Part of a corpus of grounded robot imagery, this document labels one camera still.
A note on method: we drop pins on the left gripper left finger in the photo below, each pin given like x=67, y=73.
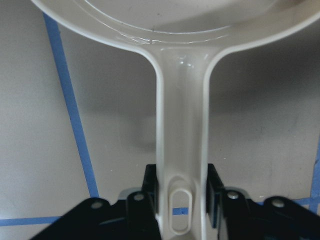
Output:
x=131, y=218

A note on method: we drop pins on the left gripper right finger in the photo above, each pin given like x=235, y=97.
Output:
x=237, y=217

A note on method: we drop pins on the beige plastic dustpan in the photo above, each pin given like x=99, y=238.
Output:
x=183, y=40

